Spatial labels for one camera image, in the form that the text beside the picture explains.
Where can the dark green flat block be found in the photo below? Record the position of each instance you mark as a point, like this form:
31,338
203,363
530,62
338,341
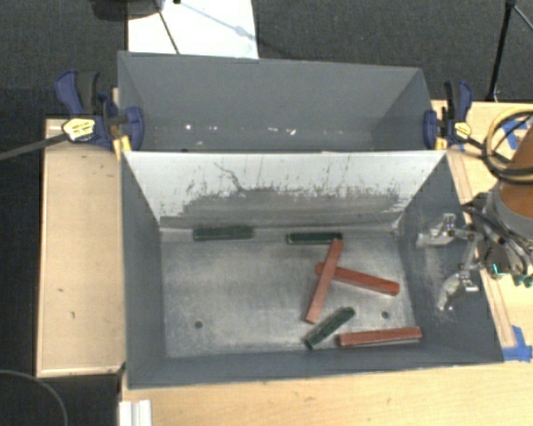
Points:
223,233
329,327
314,238

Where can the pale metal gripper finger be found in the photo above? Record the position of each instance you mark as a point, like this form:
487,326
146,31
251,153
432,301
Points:
435,237
451,287

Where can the red-brown flat block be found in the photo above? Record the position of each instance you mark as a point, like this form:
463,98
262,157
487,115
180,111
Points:
325,282
366,281
379,337

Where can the pale wood flat board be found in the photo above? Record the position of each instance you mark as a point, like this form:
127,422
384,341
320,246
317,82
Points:
82,255

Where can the grey metal bin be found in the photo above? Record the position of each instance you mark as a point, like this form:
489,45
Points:
257,291

